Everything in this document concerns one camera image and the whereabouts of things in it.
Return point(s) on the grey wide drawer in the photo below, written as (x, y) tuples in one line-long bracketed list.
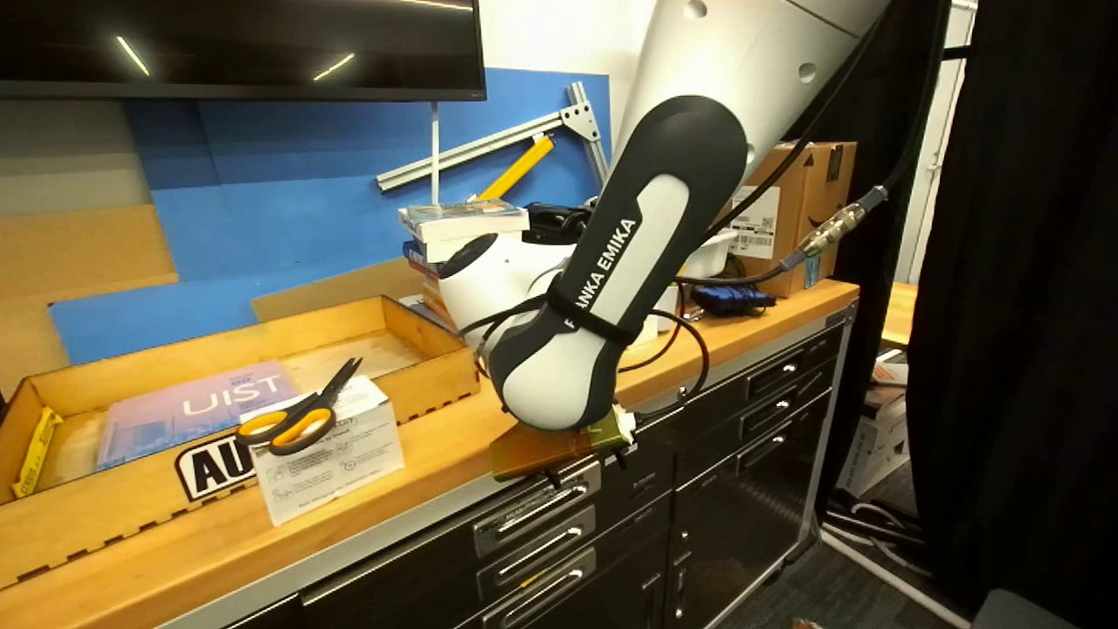
[(537, 511)]

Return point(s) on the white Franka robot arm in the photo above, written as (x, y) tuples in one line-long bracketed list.
[(651, 230)]

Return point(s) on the yellow level bar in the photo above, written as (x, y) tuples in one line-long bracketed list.
[(518, 166)]

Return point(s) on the white plastic bin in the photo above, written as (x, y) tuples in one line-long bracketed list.
[(715, 250)]

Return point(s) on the blue glasses case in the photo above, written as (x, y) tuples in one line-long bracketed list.
[(729, 298)]

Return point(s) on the thin white rod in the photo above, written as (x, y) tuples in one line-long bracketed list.
[(439, 150)]

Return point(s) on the black cabinet small drawers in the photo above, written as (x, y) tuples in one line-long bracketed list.
[(779, 395)]

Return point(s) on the white paper sheet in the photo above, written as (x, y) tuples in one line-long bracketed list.
[(333, 467)]

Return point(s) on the black cabinet wide drawers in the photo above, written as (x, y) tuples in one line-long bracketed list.
[(581, 589)]

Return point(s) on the large cardboard box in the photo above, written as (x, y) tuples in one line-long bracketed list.
[(814, 196)]

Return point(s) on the wooden side table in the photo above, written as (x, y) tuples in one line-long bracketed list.
[(900, 316)]

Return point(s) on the purple UIST booklet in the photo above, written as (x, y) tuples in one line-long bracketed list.
[(195, 408)]

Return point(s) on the black curtain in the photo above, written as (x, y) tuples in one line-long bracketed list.
[(1013, 290)]

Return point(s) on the shallow wooden tray box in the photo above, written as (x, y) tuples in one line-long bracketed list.
[(116, 511)]

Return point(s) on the flat yellow item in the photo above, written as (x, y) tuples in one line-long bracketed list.
[(35, 451)]

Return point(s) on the grey padded seat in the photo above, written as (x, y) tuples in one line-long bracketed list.
[(1023, 614)]

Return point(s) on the aluminium rail bracket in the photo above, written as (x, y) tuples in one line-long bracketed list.
[(491, 141)]

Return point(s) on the white metal frame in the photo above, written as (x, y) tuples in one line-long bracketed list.
[(931, 176)]

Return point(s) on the black wall monitor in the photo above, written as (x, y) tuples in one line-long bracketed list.
[(233, 48)]

